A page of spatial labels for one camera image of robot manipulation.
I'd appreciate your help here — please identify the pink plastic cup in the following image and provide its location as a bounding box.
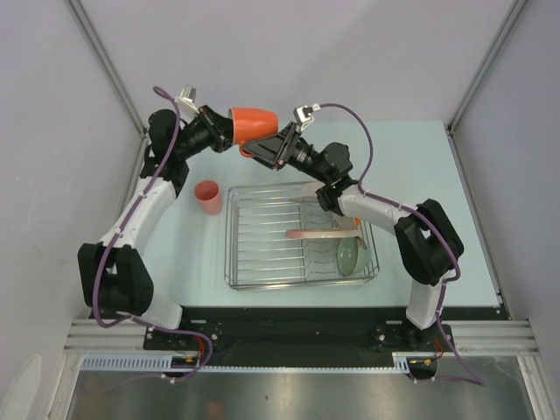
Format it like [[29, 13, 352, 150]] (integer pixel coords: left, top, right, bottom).
[[193, 179, 223, 216]]

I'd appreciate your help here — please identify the metal wire dish rack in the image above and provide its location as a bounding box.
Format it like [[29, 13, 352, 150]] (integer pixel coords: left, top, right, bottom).
[[225, 182, 380, 291]]

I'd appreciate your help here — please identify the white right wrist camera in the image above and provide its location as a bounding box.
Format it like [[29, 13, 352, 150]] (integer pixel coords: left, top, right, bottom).
[[293, 105, 316, 132]]

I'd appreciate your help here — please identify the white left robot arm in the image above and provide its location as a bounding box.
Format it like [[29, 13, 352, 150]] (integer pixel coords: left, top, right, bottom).
[[78, 106, 234, 350]]

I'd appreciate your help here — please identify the white slotted cable duct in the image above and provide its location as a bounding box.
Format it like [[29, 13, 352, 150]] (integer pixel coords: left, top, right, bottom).
[[82, 352, 438, 375]]

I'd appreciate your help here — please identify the white deep plate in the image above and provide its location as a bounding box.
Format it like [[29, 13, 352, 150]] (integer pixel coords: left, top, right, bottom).
[[289, 181, 324, 204]]

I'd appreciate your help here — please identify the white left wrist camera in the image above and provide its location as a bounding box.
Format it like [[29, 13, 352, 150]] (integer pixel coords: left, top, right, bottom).
[[175, 85, 198, 115]]

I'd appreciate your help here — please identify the orange and white bowl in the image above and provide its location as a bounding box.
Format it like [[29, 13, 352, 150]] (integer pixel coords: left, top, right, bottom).
[[332, 213, 361, 230]]

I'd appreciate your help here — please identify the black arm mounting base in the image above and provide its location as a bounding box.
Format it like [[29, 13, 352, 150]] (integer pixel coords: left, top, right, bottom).
[[143, 305, 511, 364]]

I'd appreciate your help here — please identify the green ceramic bowl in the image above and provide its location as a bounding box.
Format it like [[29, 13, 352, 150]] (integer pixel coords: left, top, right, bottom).
[[337, 236, 372, 277]]

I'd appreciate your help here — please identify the pink and cream plate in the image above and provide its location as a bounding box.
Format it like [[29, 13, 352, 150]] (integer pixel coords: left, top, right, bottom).
[[284, 228, 360, 240]]

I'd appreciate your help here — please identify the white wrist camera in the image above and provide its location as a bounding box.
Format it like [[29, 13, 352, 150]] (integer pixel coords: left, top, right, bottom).
[[293, 105, 316, 132], [175, 85, 198, 115]]

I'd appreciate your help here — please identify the orange ceramic mug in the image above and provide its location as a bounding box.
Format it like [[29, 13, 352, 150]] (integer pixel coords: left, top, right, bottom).
[[228, 108, 279, 158]]

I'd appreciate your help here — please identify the aluminium frame rail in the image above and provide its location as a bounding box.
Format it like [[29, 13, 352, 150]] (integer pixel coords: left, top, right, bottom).
[[63, 319, 539, 356]]

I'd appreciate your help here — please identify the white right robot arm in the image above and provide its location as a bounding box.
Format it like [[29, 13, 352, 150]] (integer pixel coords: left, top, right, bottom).
[[240, 122, 465, 351]]

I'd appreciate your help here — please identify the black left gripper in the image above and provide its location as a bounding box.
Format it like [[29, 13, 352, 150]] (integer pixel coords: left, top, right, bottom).
[[175, 106, 255, 161]]

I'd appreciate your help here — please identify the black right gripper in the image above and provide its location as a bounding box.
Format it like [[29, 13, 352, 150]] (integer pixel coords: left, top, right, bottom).
[[242, 122, 331, 184]]

